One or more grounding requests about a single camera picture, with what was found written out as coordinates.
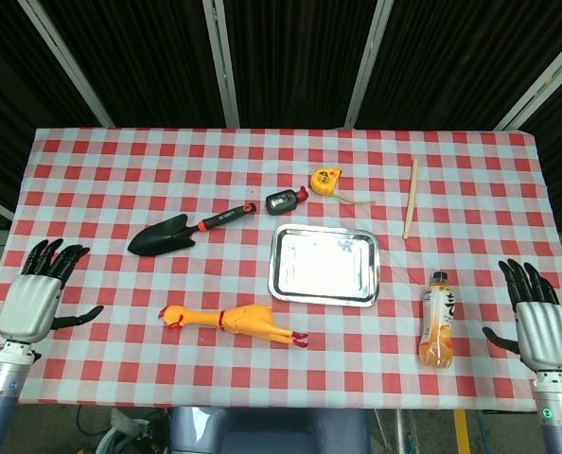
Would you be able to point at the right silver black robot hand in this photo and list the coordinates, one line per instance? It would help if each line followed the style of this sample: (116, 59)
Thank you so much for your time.
(543, 333)

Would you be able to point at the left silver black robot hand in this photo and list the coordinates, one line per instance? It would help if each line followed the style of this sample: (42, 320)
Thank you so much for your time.
(28, 305)

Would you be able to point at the yellow rubber chicken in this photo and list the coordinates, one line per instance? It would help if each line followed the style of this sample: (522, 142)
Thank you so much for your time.
(243, 319)

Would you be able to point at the rectangular stainless steel tray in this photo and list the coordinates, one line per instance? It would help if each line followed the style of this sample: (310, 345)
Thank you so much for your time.
(326, 265)

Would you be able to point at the orange drink plastic bottle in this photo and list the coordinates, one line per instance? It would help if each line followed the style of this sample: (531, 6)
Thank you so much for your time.
(436, 326)

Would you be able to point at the black garden trowel orange collar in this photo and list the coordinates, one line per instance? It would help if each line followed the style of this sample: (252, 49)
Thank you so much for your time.
(163, 236)

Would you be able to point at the wooden stick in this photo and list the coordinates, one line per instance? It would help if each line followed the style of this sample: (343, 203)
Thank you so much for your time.
(411, 198)

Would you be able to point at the red white checkered tablecloth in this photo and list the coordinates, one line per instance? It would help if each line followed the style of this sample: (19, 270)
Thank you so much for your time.
(215, 161)

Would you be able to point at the yellow tape measure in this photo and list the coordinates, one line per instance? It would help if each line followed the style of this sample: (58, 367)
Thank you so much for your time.
(323, 180)

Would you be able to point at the black ink bottle red cap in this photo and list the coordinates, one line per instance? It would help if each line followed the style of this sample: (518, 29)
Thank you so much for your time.
(281, 202)

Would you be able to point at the blue-grey robot torso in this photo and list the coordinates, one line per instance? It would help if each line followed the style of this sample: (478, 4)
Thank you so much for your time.
(271, 432)

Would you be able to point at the white partition frame post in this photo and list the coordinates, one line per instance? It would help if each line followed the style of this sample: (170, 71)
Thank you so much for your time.
(541, 85)
(222, 61)
(68, 61)
(368, 61)

